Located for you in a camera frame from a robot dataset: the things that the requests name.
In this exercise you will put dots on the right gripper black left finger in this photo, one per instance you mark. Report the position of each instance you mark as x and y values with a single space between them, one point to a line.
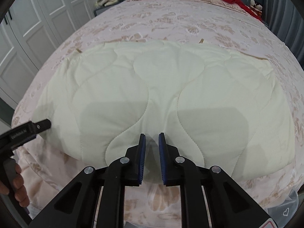
95 197

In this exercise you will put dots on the small plush toy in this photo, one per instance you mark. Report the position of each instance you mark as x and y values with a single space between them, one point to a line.
256 7

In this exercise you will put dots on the red garment on bed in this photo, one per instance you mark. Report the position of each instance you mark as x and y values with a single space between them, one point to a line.
240 1

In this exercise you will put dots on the grey bedside table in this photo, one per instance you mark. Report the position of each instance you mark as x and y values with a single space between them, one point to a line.
101 10

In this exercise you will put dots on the grey-blue curtain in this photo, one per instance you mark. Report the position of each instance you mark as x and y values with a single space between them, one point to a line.
285 21

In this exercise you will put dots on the clear plastic bag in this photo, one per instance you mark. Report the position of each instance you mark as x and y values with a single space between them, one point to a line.
283 212

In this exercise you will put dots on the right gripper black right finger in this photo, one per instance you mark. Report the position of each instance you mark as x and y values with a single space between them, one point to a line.
209 196

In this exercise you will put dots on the person's left hand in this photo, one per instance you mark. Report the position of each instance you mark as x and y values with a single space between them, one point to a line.
20 191

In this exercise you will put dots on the white panelled wardrobe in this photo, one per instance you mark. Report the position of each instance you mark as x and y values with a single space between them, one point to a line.
30 32

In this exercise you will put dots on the cream quilted coat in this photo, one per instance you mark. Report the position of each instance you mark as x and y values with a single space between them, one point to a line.
217 106

